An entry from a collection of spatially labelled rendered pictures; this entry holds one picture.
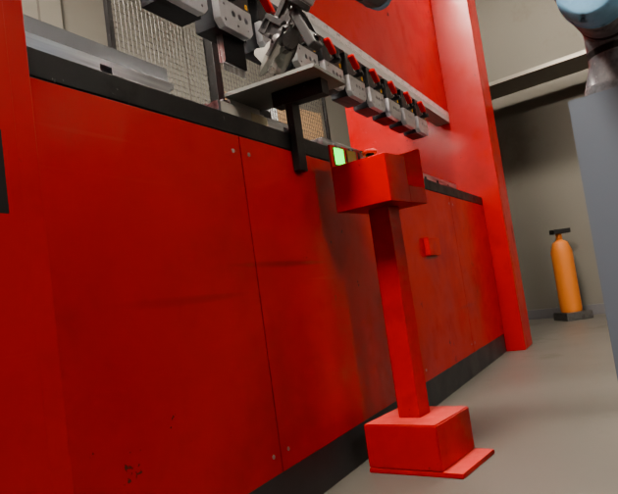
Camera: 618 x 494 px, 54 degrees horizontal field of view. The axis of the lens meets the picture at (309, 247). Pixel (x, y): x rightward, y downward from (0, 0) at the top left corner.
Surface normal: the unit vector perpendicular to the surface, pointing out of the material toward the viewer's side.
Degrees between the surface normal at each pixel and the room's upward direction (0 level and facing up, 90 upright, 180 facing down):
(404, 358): 90
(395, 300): 90
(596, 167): 90
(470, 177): 90
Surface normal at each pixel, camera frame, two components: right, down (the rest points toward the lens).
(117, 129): 0.87, -0.16
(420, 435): -0.59, 0.02
